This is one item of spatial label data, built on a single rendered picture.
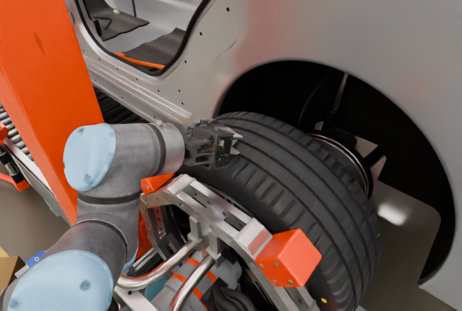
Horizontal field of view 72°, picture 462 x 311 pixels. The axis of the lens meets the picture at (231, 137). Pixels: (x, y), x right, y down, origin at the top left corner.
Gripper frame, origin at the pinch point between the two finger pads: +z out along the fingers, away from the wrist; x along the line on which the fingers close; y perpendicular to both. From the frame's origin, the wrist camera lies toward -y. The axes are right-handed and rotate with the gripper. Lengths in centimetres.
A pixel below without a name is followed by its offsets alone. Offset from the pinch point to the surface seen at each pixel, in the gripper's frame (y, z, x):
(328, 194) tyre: 22.2, 8.7, -6.7
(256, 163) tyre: 8.5, -0.4, -3.3
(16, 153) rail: -156, 9, -57
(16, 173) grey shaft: -169, 13, -75
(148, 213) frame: -21.2, -3.0, -28.6
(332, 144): 9.6, 39.1, -1.6
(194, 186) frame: -2.0, -7.1, -11.6
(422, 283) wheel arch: 43, 44, -33
